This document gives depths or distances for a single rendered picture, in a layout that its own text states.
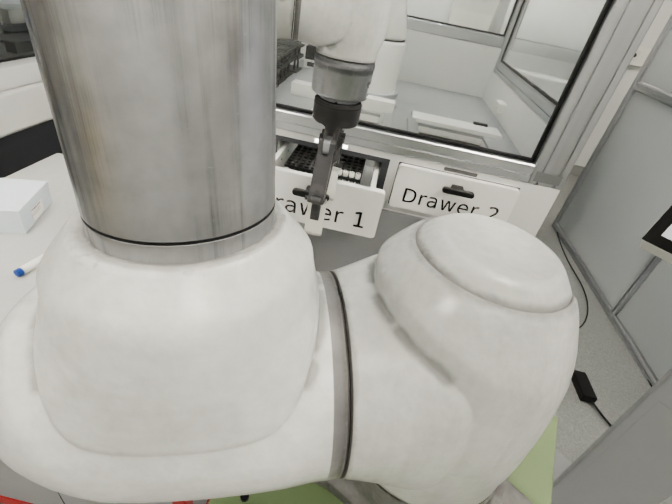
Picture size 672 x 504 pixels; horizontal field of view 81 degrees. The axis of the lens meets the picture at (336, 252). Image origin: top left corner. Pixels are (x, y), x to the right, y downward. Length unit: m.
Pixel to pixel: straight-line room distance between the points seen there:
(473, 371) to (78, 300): 0.20
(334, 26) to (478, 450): 0.50
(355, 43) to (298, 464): 0.50
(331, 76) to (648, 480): 1.15
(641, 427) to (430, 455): 0.97
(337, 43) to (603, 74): 0.59
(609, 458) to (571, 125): 0.83
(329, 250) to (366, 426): 0.88
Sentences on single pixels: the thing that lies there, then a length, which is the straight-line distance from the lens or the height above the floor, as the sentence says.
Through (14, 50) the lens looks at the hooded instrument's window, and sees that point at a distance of 1.35.
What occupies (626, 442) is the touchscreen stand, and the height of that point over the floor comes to 0.47.
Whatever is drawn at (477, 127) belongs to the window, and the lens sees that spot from 0.98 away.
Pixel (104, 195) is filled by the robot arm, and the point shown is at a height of 1.17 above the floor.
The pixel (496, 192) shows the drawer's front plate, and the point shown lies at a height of 0.91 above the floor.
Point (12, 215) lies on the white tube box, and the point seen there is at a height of 0.80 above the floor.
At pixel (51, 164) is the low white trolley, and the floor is 0.76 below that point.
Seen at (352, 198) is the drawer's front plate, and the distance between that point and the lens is 0.81.
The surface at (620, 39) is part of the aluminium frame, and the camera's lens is 1.00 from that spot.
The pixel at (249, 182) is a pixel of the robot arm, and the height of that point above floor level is 1.18.
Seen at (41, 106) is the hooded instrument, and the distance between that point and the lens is 1.38.
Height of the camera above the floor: 1.27
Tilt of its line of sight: 35 degrees down
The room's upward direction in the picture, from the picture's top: 12 degrees clockwise
